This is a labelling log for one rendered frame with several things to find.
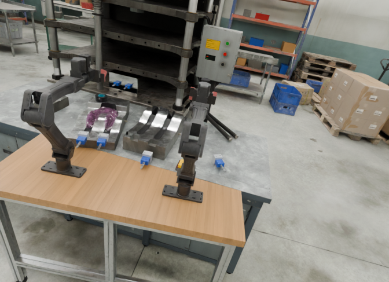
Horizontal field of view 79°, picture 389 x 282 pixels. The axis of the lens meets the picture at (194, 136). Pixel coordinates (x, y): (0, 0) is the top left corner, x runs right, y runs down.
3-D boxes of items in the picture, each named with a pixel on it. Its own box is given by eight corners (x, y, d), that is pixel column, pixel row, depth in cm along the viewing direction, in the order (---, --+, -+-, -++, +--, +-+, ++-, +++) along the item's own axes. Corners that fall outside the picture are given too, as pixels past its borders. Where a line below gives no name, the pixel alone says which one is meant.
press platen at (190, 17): (197, 43, 173) (201, 14, 164) (39, 8, 188) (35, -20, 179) (213, 33, 244) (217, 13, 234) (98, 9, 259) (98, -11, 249)
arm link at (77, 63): (72, 55, 114) (57, 60, 103) (90, 59, 114) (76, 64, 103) (74, 79, 119) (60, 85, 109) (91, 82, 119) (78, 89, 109)
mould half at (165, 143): (164, 160, 138) (166, 141, 131) (122, 149, 141) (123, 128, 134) (186, 124, 181) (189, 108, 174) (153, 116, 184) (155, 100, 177)
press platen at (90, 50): (186, 105, 197) (190, 84, 188) (47, 70, 212) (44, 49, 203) (205, 79, 269) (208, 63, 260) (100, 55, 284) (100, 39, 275)
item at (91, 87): (182, 120, 204) (183, 112, 200) (47, 85, 219) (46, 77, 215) (201, 91, 276) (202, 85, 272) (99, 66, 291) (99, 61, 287)
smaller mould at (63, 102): (48, 115, 159) (47, 106, 155) (29, 110, 161) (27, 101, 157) (69, 105, 176) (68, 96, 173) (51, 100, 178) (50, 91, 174)
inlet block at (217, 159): (227, 175, 136) (230, 167, 134) (219, 175, 134) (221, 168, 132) (218, 161, 147) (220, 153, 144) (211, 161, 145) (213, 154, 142)
